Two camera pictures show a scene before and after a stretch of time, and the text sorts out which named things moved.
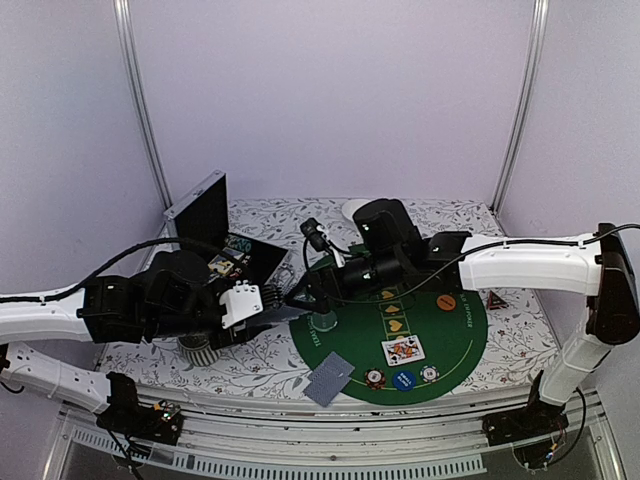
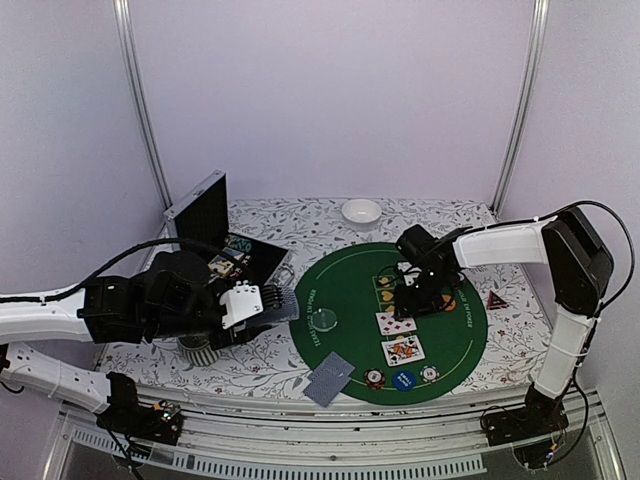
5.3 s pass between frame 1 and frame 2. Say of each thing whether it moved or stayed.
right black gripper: moved
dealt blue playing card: stayed
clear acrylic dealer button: stayed
